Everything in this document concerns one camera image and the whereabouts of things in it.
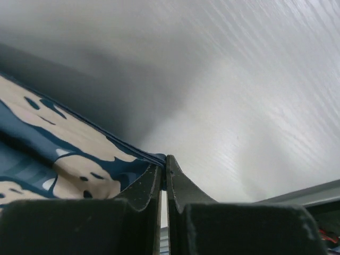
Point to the blue bear print cloth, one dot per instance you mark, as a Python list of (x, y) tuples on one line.
[(48, 152)]

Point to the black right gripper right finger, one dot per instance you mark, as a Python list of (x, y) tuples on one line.
[(199, 224)]

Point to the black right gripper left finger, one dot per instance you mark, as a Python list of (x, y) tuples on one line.
[(126, 224)]

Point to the aluminium mounting rail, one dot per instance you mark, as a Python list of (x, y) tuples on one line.
[(312, 196)]

